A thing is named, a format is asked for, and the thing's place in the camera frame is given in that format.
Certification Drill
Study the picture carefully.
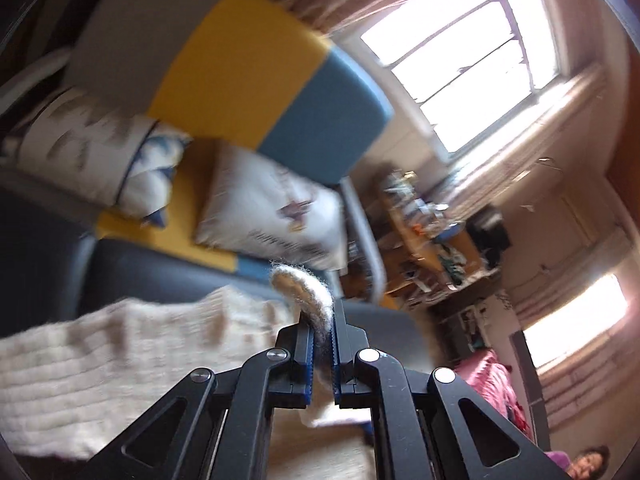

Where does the pink blanket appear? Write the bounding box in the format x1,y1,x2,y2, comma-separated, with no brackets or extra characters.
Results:
454,349,533,440

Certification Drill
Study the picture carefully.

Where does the large bright window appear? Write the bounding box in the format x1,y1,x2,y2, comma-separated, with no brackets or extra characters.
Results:
359,0,560,158

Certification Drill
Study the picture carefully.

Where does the cluttered wooden shelf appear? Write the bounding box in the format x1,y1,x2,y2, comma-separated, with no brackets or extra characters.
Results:
356,165,502,311

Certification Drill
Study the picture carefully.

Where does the grey yellow blue sofa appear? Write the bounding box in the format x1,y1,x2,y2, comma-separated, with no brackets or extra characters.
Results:
0,0,396,311

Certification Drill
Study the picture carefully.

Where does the white deer print pillow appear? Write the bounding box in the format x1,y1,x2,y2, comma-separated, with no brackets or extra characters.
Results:
194,141,347,271

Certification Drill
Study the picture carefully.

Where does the person's face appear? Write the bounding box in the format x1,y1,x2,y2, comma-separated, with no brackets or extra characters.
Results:
566,445,611,480

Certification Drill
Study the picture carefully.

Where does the cream knitted sweater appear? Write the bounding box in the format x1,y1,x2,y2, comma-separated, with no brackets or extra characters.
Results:
1,264,373,479

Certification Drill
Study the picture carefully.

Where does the white blue patterned pillow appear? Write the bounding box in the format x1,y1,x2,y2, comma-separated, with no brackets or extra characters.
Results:
1,87,192,229

